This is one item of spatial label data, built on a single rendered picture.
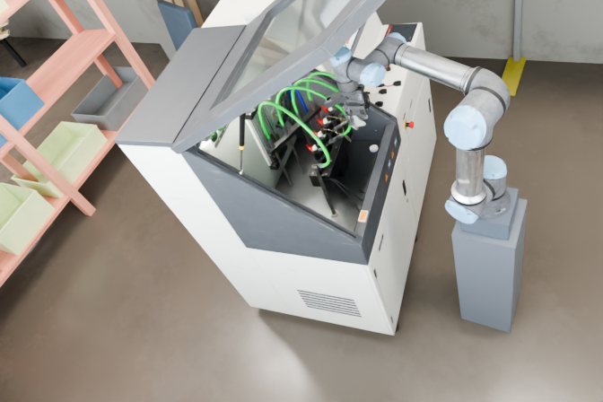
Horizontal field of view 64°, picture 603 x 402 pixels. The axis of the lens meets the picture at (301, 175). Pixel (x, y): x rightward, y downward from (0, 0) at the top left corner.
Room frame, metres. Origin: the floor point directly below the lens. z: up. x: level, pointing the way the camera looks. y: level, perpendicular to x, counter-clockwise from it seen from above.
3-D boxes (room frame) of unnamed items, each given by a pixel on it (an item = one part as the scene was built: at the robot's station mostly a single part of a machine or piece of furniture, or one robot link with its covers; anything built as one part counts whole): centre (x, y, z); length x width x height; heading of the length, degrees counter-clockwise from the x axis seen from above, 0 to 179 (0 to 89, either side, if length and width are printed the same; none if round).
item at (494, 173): (1.02, -0.62, 1.07); 0.13 x 0.12 x 0.14; 119
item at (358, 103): (1.36, -0.29, 1.37); 0.09 x 0.08 x 0.12; 53
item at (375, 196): (1.35, -0.29, 0.87); 0.62 x 0.04 x 0.16; 143
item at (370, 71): (1.28, -0.35, 1.53); 0.11 x 0.11 x 0.08; 29
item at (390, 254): (1.34, -0.30, 0.44); 0.65 x 0.02 x 0.68; 143
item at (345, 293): (1.51, -0.07, 0.39); 0.70 x 0.58 x 0.79; 143
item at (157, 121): (2.05, 0.06, 0.75); 1.40 x 0.28 x 1.50; 143
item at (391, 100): (1.96, -0.64, 0.96); 0.70 x 0.22 x 0.03; 143
